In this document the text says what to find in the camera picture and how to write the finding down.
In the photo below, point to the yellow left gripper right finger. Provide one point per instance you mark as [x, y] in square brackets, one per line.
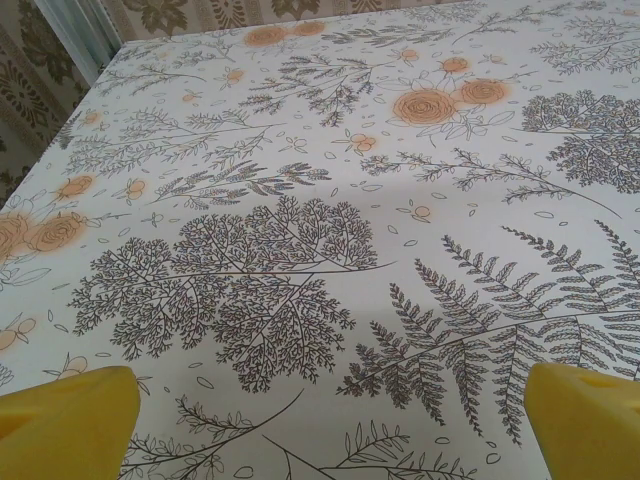
[595, 430]

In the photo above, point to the aluminium frame corner post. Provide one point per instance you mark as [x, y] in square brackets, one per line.
[85, 30]

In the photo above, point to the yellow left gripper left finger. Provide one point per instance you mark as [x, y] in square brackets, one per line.
[65, 425]

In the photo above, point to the floral patterned tablecloth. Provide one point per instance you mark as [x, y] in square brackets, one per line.
[320, 200]

